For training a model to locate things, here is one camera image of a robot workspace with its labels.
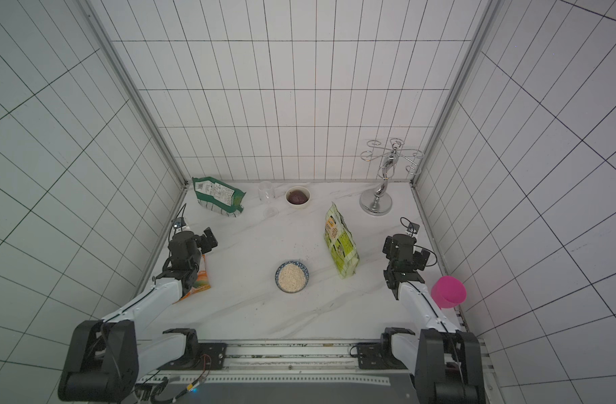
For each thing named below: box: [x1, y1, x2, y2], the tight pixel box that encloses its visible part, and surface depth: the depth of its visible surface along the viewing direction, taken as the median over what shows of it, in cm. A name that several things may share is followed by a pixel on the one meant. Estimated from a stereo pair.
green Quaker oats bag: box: [323, 202, 360, 279], surface depth 85 cm
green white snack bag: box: [191, 176, 247, 218], surface depth 103 cm
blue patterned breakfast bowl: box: [274, 260, 310, 294], surface depth 86 cm
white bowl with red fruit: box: [284, 186, 312, 208], surface depth 109 cm
